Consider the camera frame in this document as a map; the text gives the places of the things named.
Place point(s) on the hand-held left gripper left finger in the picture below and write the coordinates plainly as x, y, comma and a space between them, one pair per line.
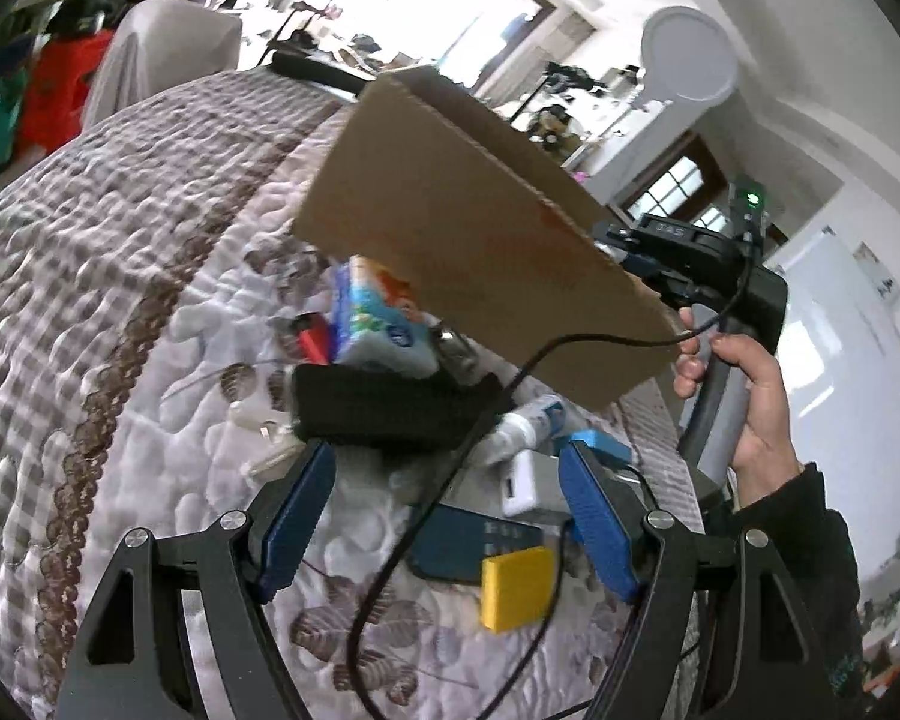
300, 521

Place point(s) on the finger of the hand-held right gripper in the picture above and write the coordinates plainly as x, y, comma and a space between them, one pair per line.
656, 279

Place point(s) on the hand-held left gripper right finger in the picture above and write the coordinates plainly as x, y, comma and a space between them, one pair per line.
596, 521

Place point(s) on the bright blue object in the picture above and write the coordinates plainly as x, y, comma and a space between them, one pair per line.
607, 446

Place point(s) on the white charger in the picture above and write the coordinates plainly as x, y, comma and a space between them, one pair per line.
525, 484

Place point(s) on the yellow block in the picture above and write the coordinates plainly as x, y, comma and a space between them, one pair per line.
517, 589

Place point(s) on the dark blue box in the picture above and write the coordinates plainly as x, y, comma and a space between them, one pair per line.
457, 540

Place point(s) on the black textured case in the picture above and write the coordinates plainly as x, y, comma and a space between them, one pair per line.
390, 405

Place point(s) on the brown cardboard box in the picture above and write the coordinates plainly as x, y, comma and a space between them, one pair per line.
457, 202

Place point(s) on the blue white tissue packet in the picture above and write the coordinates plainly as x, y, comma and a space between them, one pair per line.
375, 315

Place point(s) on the person's right forearm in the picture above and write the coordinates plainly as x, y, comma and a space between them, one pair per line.
810, 562

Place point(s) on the person's right hand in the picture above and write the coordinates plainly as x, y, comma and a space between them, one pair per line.
765, 420

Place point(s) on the wooden door with windows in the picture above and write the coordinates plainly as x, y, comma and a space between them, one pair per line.
675, 180

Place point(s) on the white tube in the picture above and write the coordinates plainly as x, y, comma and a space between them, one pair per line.
529, 424

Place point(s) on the red lighter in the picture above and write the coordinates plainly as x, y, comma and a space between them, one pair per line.
313, 341

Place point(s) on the silver metal clip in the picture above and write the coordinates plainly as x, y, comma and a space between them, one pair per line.
457, 352

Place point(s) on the large brown framed window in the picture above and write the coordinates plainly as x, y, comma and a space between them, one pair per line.
435, 7

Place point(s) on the black flat board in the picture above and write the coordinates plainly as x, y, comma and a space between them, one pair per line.
315, 71

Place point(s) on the white covered chair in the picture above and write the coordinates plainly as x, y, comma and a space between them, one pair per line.
157, 52

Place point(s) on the red plastic stool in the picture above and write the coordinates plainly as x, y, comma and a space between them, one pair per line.
52, 97

